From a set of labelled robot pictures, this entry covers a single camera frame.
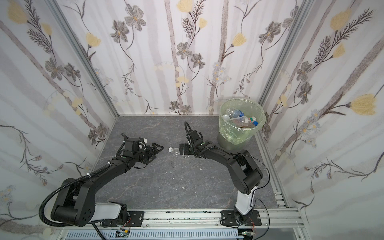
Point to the clear bottle green cap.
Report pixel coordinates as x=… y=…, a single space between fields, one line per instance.
x=241 y=122

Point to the mesh bin with green bag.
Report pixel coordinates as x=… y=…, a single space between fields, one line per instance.
x=233 y=138

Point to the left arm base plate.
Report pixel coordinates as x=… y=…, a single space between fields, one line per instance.
x=129 y=218

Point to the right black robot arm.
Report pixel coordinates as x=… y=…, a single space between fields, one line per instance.
x=243 y=169

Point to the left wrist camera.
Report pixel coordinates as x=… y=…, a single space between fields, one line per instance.
x=144 y=140

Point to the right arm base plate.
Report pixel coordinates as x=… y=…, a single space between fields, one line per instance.
x=231 y=218

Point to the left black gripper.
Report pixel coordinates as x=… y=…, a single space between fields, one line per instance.
x=147 y=152

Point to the crushed clear bottle white cap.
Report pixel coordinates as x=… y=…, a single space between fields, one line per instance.
x=174 y=151

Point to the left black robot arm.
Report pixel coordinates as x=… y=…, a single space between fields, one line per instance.
x=76 y=204

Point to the aluminium frame rail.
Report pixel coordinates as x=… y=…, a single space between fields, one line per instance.
x=202 y=224

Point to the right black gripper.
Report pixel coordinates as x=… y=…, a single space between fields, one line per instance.
x=186 y=149

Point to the clear bottle blue label white cap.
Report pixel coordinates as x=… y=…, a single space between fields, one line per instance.
x=234 y=113

